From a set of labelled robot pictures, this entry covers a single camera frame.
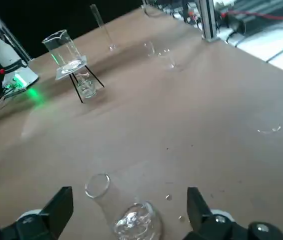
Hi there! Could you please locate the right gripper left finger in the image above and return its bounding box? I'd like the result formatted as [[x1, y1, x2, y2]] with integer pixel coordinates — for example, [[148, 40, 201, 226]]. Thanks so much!
[[0, 185, 75, 240]]

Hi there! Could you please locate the black wire tripod stand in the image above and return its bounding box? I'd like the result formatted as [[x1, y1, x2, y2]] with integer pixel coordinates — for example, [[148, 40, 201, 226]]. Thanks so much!
[[68, 64, 106, 104]]

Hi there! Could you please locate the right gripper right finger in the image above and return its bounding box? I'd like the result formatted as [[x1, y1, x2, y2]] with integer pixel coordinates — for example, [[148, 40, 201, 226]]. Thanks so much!
[[184, 186, 283, 240]]

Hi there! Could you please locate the small glass alcohol lamp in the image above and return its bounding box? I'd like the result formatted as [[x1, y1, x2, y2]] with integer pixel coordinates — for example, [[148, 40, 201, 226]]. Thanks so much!
[[75, 71, 98, 99]]

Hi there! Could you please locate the black power adapter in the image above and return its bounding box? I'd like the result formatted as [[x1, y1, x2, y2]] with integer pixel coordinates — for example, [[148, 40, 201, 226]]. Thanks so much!
[[227, 13, 248, 34]]

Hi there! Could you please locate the red cable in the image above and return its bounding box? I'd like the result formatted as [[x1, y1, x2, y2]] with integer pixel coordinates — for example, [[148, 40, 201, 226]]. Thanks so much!
[[220, 9, 283, 23]]

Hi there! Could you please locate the aluminium camera post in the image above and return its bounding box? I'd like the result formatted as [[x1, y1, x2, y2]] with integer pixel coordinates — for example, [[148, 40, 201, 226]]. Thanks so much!
[[198, 0, 219, 43]]

